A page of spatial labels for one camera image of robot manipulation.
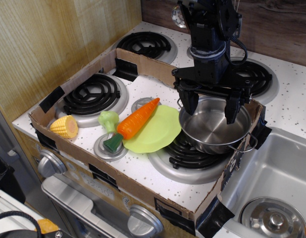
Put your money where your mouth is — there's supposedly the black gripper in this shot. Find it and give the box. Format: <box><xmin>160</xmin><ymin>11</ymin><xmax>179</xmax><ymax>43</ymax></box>
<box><xmin>172</xmin><ymin>53</ymin><xmax>254</xmax><ymax>124</ymax></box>

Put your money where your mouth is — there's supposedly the orange toy carrot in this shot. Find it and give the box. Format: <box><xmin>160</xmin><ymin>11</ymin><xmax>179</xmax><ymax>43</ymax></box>
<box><xmin>104</xmin><ymin>98</ymin><xmax>160</xmax><ymax>152</ymax></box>

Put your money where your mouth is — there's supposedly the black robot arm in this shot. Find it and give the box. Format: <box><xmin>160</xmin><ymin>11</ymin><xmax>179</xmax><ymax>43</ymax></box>
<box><xmin>172</xmin><ymin>0</ymin><xmax>254</xmax><ymax>124</ymax></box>

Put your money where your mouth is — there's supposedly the light green plastic plate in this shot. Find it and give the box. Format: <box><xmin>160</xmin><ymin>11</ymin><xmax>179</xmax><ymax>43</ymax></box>
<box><xmin>123</xmin><ymin>105</ymin><xmax>181</xmax><ymax>154</ymax></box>

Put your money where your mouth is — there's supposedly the stainless steel pot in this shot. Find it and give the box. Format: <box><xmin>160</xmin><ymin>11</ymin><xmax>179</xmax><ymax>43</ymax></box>
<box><xmin>179</xmin><ymin>96</ymin><xmax>258</xmax><ymax>154</ymax></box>

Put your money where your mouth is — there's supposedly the back right black burner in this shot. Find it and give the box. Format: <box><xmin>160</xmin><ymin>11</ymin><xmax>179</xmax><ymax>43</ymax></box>
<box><xmin>233</xmin><ymin>59</ymin><xmax>279</xmax><ymax>105</ymax></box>

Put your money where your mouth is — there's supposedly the black burner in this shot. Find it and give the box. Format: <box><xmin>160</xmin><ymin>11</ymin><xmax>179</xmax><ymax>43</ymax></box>
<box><xmin>112</xmin><ymin>32</ymin><xmax>178</xmax><ymax>64</ymax></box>
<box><xmin>148</xmin><ymin>133</ymin><xmax>232</xmax><ymax>184</ymax></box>
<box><xmin>233</xmin><ymin>59</ymin><xmax>279</xmax><ymax>105</ymax></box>
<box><xmin>55</xmin><ymin>73</ymin><xmax>129</xmax><ymax>128</ymax></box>

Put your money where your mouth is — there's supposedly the front right black burner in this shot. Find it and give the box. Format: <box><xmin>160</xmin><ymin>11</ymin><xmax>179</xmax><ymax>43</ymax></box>
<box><xmin>148</xmin><ymin>133</ymin><xmax>232</xmax><ymax>184</ymax></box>

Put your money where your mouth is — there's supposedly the silver stove top knob middle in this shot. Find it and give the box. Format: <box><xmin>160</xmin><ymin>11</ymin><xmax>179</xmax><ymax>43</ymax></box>
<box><xmin>131</xmin><ymin>97</ymin><xmax>153</xmax><ymax>113</ymax></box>

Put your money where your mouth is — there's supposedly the silver stove knob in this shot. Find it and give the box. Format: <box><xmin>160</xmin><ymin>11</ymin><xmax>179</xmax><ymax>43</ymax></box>
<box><xmin>131</xmin><ymin>97</ymin><xmax>153</xmax><ymax>113</ymax></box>
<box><xmin>94</xmin><ymin>132</ymin><xmax>128</xmax><ymax>162</ymax></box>

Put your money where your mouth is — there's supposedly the back left black burner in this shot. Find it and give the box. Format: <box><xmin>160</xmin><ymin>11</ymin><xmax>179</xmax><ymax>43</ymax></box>
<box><xmin>112</xmin><ymin>32</ymin><xmax>178</xmax><ymax>64</ymax></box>

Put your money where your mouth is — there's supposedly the hanging silver strainer ladle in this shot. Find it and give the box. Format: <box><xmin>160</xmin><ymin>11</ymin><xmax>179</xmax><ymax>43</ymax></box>
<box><xmin>171</xmin><ymin>5</ymin><xmax>186</xmax><ymax>28</ymax></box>

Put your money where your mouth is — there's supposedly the silver sink basin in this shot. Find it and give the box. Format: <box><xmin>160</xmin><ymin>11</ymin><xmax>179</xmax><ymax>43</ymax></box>
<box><xmin>195</xmin><ymin>126</ymin><xmax>306</xmax><ymax>238</ymax></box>

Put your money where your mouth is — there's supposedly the green toy broccoli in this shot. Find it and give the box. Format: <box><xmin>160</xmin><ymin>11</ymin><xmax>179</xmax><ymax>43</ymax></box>
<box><xmin>98</xmin><ymin>111</ymin><xmax>119</xmax><ymax>133</ymax></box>

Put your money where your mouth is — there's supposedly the silver stove top knob front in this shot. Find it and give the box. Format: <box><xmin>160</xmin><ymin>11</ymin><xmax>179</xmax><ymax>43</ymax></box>
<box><xmin>94</xmin><ymin>132</ymin><xmax>128</xmax><ymax>162</ymax></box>

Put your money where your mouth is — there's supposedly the front left black burner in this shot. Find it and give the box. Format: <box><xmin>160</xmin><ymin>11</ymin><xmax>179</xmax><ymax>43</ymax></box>
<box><xmin>55</xmin><ymin>73</ymin><xmax>129</xmax><ymax>128</ymax></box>

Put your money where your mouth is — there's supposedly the silver pot lid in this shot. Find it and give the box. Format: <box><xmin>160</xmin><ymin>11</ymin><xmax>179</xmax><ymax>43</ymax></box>
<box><xmin>239</xmin><ymin>197</ymin><xmax>306</xmax><ymax>238</ymax></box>

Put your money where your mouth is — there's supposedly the brown cardboard fence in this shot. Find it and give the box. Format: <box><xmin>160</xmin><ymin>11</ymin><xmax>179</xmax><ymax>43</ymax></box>
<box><xmin>28</xmin><ymin>48</ymin><xmax>272</xmax><ymax>237</ymax></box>

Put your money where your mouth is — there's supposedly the silver oven knob right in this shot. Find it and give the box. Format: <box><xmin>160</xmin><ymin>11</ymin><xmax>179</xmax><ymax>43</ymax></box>
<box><xmin>127</xmin><ymin>204</ymin><xmax>164</xmax><ymax>238</ymax></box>

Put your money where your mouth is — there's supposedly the silver oven knob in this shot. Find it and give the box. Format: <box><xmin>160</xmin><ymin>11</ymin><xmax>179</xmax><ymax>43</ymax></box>
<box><xmin>127</xmin><ymin>204</ymin><xmax>164</xmax><ymax>238</ymax></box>
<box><xmin>38</xmin><ymin>149</ymin><xmax>67</xmax><ymax>178</ymax></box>

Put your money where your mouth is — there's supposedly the yellow toy corn cob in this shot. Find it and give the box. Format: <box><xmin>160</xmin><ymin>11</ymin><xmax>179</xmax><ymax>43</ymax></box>
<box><xmin>50</xmin><ymin>115</ymin><xmax>78</xmax><ymax>138</ymax></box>

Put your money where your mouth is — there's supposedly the silver oven knob left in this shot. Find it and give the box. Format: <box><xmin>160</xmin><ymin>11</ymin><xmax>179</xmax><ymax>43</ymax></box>
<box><xmin>38</xmin><ymin>149</ymin><xmax>67</xmax><ymax>178</ymax></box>

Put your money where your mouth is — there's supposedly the orange object at bottom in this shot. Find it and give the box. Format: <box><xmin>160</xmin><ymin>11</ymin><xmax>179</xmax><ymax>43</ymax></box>
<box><xmin>37</xmin><ymin>218</ymin><xmax>59</xmax><ymax>234</ymax></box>

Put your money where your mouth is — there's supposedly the silver oven door handle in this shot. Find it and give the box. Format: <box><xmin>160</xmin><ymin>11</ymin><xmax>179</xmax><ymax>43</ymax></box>
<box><xmin>42</xmin><ymin>176</ymin><xmax>131</xmax><ymax>238</ymax></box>

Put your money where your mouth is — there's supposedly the black braided cable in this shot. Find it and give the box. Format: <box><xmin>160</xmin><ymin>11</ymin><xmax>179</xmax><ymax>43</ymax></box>
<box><xmin>0</xmin><ymin>211</ymin><xmax>42</xmax><ymax>238</ymax></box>

